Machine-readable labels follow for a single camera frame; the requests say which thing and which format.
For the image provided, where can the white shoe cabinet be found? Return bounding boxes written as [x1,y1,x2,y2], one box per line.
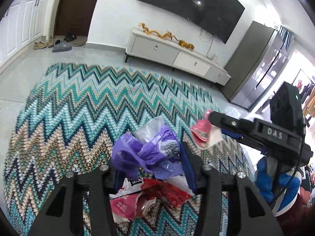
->
[1,0,47,65]

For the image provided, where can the dark brown entrance door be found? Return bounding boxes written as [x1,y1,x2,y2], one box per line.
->
[54,0,97,36]

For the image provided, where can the wall mounted black television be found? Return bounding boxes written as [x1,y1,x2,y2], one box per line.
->
[138,0,245,43]

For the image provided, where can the red snack bag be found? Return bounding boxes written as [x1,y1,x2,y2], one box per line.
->
[141,178,192,209]

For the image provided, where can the clear plastic bag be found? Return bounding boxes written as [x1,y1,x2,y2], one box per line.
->
[132,116,165,144]

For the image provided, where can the right blue white gloved hand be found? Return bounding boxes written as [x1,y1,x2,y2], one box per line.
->
[255,157,302,217]

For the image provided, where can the pink plastic bag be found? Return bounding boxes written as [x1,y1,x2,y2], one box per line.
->
[190,110,223,150]

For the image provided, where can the white printed plastic bag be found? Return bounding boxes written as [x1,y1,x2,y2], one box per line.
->
[110,178,144,223]

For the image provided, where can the white tv cabinet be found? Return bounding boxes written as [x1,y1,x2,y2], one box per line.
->
[125,28,231,86]

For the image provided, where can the zigzag patterned rug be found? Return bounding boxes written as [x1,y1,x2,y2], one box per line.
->
[3,63,254,235]

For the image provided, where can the grey refrigerator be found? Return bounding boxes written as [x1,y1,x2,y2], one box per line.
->
[220,21,294,110]

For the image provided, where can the grey slipper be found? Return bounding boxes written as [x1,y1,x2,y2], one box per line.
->
[52,39,72,53]

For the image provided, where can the purple plastic bag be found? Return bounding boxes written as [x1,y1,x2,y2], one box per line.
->
[111,125,184,180]

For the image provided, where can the brown door mat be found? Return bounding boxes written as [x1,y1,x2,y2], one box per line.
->
[64,35,88,47]

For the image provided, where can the beige shoes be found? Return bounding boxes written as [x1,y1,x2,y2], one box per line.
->
[33,38,54,50]

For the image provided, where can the golden dragon ornament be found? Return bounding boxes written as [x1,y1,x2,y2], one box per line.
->
[138,22,195,51]

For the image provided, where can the dark red sleeve forearm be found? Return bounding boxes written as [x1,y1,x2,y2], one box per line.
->
[277,193,314,235]

